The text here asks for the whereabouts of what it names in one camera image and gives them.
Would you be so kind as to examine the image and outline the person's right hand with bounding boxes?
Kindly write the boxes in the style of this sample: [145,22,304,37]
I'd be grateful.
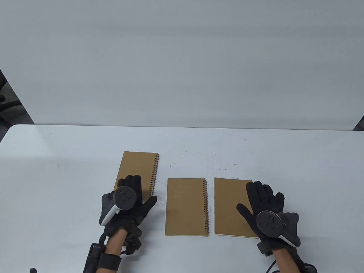
[237,181,301,251]

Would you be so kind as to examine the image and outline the person's left hand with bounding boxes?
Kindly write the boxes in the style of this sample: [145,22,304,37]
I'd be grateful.
[99,175,158,238]

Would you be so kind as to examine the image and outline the brown spiral notebook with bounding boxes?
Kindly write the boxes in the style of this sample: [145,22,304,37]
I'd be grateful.
[114,151,160,203]
[165,178,210,237]
[214,177,260,239]

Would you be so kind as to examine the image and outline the person's left forearm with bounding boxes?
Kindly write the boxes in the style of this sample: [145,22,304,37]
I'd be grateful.
[103,229,128,270]

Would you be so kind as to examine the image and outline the person's right forearm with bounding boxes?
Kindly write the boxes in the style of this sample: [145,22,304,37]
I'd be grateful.
[273,246,299,273]

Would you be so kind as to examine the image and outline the grey white left hand controller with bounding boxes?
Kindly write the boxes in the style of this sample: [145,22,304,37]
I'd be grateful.
[100,185,137,227]

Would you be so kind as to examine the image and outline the grey white hand controller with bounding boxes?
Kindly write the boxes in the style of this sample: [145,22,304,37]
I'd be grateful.
[256,210,297,248]
[100,185,137,227]

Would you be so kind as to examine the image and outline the grey white right hand controller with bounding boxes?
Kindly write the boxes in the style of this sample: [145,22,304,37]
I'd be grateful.
[256,210,297,248]

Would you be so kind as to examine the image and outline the black left glove sensor box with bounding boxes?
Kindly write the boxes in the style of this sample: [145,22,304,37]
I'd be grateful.
[122,225,142,255]

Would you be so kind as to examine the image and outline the black glove sensor box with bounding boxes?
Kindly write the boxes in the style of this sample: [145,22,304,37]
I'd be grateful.
[257,238,274,257]
[122,225,142,255]

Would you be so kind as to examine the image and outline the black right glove sensor box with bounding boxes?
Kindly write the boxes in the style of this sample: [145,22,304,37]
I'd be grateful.
[257,238,274,257]

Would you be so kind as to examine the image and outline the white backdrop board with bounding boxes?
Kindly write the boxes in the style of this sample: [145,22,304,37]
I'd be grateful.
[0,0,364,131]

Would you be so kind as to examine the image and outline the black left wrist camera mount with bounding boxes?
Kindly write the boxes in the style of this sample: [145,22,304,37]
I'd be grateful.
[83,243,122,273]

